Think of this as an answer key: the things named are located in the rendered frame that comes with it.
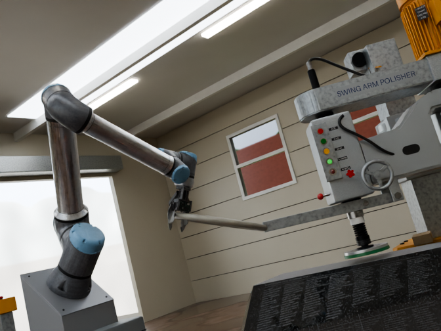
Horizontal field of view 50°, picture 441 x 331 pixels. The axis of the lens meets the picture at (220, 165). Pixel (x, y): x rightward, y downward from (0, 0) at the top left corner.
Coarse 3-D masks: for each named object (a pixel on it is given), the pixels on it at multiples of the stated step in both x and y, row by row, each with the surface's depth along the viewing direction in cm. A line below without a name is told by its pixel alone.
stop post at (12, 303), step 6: (0, 300) 267; (6, 300) 269; (12, 300) 273; (0, 306) 265; (6, 306) 268; (12, 306) 271; (0, 312) 264; (6, 312) 267; (12, 312) 273; (0, 318) 266; (6, 318) 268; (12, 318) 271; (0, 324) 266; (6, 324) 267; (12, 324) 270; (0, 330) 266; (6, 330) 266; (12, 330) 269
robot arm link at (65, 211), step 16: (48, 96) 182; (48, 112) 186; (48, 128) 191; (64, 128) 190; (64, 144) 192; (64, 160) 195; (64, 176) 198; (80, 176) 205; (64, 192) 202; (80, 192) 207; (64, 208) 205; (80, 208) 209; (64, 224) 206
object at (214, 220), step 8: (176, 216) 228; (184, 216) 222; (192, 216) 219; (200, 216) 217; (208, 216) 217; (208, 224) 261; (216, 224) 261; (224, 224) 216; (232, 224) 216; (240, 224) 217; (248, 224) 219; (256, 224) 222
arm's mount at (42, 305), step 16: (32, 272) 205; (48, 272) 209; (32, 288) 196; (48, 288) 199; (96, 288) 213; (32, 304) 196; (48, 304) 191; (64, 304) 194; (80, 304) 198; (96, 304) 202; (112, 304) 210; (32, 320) 195; (48, 320) 190; (64, 320) 187; (80, 320) 193; (96, 320) 200; (112, 320) 207
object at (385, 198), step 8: (360, 200) 230; (368, 200) 230; (376, 200) 230; (384, 200) 229; (392, 200) 229; (320, 208) 231; (328, 208) 231; (336, 208) 230; (344, 208) 230; (352, 208) 230; (360, 208) 229; (288, 216) 231; (296, 216) 231; (304, 216) 231; (312, 216) 231; (320, 216) 230; (328, 216) 230; (264, 224) 232; (272, 224) 231; (280, 224) 231; (288, 224) 231; (296, 224) 230
